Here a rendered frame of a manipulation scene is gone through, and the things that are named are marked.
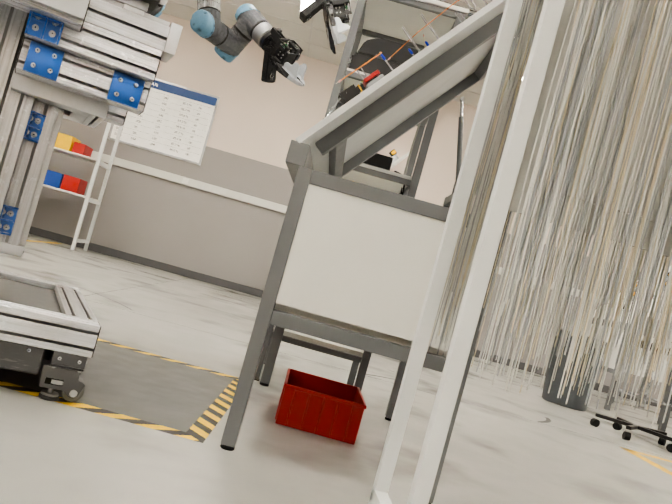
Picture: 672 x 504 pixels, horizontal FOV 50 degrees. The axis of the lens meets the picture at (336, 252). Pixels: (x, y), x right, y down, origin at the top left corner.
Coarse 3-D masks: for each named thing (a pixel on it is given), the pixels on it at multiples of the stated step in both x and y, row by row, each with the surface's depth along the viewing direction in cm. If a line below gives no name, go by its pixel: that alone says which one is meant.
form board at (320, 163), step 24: (504, 0) 201; (480, 24) 211; (432, 48) 200; (480, 48) 253; (408, 72) 207; (456, 72) 269; (360, 96) 200; (408, 96) 247; (432, 96) 287; (336, 120) 203; (384, 120) 263; (312, 144) 213; (360, 144) 280
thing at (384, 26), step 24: (360, 0) 325; (384, 0) 336; (408, 0) 325; (432, 0) 324; (360, 24) 368; (384, 24) 366; (408, 24) 357; (432, 24) 348; (456, 24) 325; (360, 72) 327; (336, 96) 323; (432, 120) 323; (360, 168) 323; (408, 168) 378; (408, 192) 322; (288, 336) 323; (312, 336) 333; (264, 360) 374; (360, 360) 320; (360, 384) 319
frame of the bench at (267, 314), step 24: (360, 192) 199; (384, 192) 199; (288, 216) 198; (432, 216) 199; (288, 240) 198; (264, 288) 198; (264, 312) 197; (480, 312) 198; (264, 336) 197; (336, 336) 197; (360, 336) 197; (432, 360) 197; (240, 384) 197; (264, 384) 310; (240, 408) 196; (456, 408) 197
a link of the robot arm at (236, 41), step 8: (232, 32) 235; (240, 32) 236; (232, 40) 236; (240, 40) 238; (248, 40) 239; (216, 48) 240; (224, 48) 236; (232, 48) 238; (240, 48) 240; (224, 56) 239; (232, 56) 240
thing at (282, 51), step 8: (272, 32) 232; (280, 32) 232; (264, 40) 232; (272, 40) 233; (280, 40) 228; (288, 40) 231; (264, 48) 235; (272, 48) 233; (280, 48) 228; (288, 48) 226; (296, 48) 230; (272, 56) 232; (280, 56) 230; (288, 56) 229; (296, 56) 232
